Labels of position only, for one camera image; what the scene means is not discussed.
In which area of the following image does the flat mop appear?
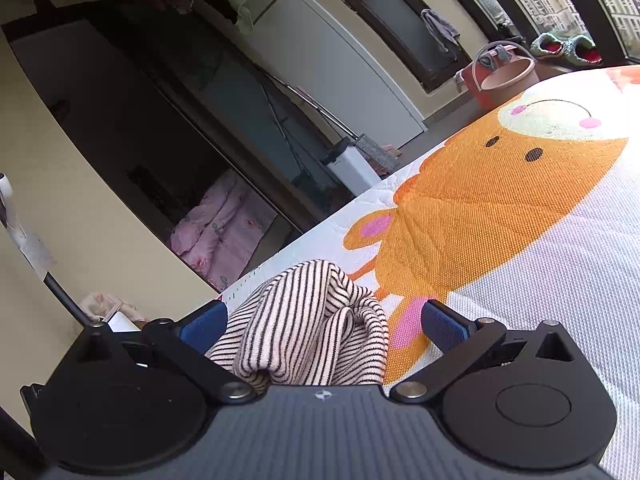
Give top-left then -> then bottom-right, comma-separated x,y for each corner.
259,69 -> 402,172

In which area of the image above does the striped long-sleeve sweater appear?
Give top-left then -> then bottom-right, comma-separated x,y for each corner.
207,260 -> 391,394

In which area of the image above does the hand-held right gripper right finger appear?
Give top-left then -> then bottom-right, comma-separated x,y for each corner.
390,300 -> 583,403

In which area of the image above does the dark framed glass door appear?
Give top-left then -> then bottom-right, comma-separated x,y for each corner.
340,0 -> 490,94

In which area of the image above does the grey hanging cloth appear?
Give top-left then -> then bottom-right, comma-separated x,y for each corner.
420,8 -> 461,56

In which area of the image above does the green knitted slipper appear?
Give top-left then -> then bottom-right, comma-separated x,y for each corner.
565,35 -> 604,67
530,32 -> 567,59

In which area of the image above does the white door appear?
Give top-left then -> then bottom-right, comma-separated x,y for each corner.
250,0 -> 427,150

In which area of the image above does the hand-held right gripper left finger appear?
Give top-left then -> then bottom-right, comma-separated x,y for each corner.
75,300 -> 257,405

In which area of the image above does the clear hose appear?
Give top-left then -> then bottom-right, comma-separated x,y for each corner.
474,40 -> 527,69

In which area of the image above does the white taped tube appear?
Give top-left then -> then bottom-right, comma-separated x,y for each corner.
0,172 -> 57,273

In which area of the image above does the orange bucket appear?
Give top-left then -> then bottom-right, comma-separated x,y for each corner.
455,62 -> 484,96

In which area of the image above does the white lidded bin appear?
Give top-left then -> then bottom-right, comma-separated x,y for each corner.
320,140 -> 384,197

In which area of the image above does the pink bucket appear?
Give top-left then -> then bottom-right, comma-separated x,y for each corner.
472,55 -> 540,111

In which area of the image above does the cartoon printed play mat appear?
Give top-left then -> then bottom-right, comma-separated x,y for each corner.
220,64 -> 640,480

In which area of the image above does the pink floral quilt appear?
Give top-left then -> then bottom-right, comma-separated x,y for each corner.
170,169 -> 279,292

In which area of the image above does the beige plush toy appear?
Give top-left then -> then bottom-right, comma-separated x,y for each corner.
80,292 -> 147,324

